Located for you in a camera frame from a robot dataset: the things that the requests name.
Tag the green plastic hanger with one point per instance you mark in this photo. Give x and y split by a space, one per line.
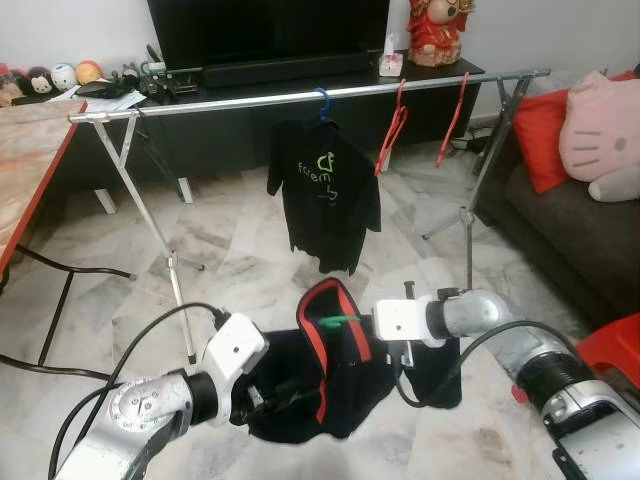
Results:
340 322

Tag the navy knit garment red stripe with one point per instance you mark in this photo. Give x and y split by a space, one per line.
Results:
340 390

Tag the red plastic hanger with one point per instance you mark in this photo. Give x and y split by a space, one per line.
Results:
452 120
385 150

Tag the blue hanger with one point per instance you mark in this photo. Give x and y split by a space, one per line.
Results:
323 102

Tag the black shirt with green print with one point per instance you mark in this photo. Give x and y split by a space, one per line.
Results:
325 210

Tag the dark sofa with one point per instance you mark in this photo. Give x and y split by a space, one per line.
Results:
560 250

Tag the red plastic stool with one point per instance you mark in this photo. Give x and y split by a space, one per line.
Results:
610 345

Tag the red cushion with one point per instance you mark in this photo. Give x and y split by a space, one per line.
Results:
540 140

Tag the black TV console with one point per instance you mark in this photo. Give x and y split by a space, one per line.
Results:
230 145

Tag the white pink tissue box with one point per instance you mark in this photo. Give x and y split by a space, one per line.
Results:
391 65

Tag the silver metal clothes rack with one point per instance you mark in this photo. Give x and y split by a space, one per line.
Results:
230 102

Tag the pink cat plush cushion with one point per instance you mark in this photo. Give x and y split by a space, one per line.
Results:
600 125

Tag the white papers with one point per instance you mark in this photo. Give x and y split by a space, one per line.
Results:
135 102

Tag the red fortune god figurine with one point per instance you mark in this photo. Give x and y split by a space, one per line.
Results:
440 32

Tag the green black desk gadget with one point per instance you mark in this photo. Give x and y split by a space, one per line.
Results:
160 78

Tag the black pouch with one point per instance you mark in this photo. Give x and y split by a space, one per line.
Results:
100 89

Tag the black flat television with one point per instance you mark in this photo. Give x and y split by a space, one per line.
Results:
270 30

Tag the orange round plush toy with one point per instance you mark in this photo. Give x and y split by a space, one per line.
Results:
90 72

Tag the white round plush toy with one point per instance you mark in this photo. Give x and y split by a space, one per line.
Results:
65 76

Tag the dark round plush toy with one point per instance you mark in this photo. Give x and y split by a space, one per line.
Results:
40 82

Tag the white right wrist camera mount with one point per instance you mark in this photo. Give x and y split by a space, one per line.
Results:
408 320

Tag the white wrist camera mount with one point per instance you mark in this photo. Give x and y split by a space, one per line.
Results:
408 320
237 348

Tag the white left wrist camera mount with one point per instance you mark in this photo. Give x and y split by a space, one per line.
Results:
237 348

